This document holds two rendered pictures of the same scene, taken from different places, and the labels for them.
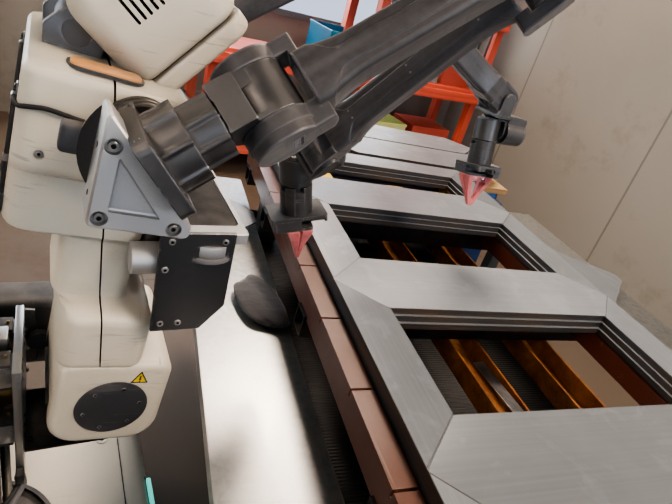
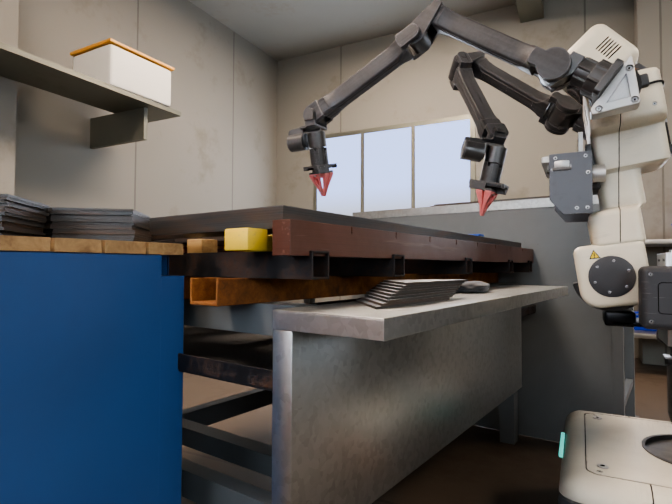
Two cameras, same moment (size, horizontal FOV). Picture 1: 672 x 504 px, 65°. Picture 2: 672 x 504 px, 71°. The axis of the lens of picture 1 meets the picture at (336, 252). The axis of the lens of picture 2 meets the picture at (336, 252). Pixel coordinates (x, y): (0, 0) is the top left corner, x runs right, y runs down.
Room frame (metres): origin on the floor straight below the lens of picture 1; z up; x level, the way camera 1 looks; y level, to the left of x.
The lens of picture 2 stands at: (1.93, 1.08, 0.75)
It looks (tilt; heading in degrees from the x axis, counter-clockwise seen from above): 2 degrees up; 241
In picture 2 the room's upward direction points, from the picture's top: straight up
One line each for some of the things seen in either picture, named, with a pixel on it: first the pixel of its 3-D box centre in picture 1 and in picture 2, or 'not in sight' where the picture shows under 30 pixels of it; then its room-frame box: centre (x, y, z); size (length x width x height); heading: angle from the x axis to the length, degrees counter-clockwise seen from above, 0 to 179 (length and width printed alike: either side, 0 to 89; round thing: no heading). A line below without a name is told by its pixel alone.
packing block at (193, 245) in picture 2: not in sight; (202, 247); (1.64, -0.13, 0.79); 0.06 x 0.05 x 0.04; 115
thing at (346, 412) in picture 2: not in sight; (448, 370); (1.05, 0.13, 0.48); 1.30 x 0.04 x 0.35; 25
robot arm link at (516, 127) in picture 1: (503, 118); (305, 131); (1.28, -0.29, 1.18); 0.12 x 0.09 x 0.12; 121
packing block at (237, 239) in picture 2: not in sight; (246, 240); (1.66, 0.26, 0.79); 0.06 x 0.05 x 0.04; 115
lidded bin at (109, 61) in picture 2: not in sight; (123, 80); (1.64, -2.39, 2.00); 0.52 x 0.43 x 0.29; 33
